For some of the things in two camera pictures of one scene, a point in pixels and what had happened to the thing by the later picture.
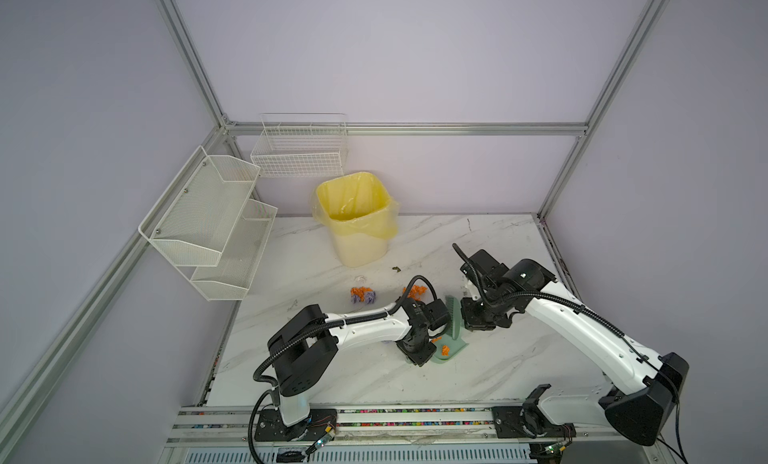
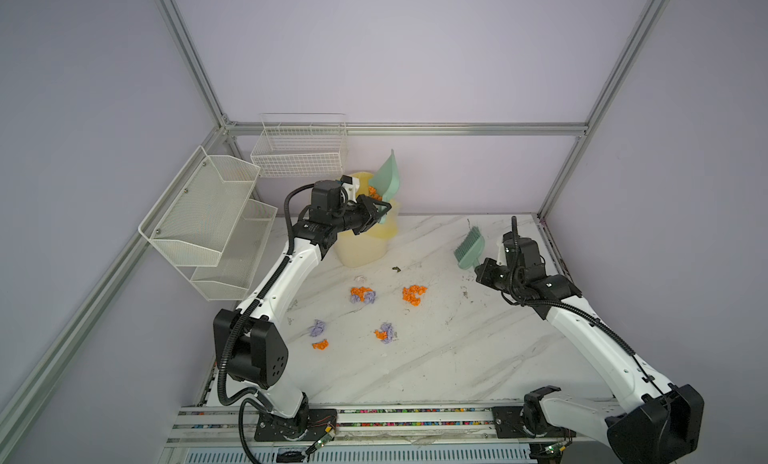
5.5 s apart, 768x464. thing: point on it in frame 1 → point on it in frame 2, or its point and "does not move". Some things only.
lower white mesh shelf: x=231 y=278 does not move
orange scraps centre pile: x=415 y=291 does not move
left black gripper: x=421 y=358 → x=370 y=213
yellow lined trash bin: x=361 y=214 does not move
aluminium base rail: x=398 y=435 does not move
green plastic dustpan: x=447 y=347 → x=385 y=182
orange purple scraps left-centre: x=362 y=294 does not move
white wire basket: x=301 y=145 does not move
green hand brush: x=453 y=329 → x=469 y=249
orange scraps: x=445 y=348 → x=373 y=194
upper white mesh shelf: x=195 y=218 does not move
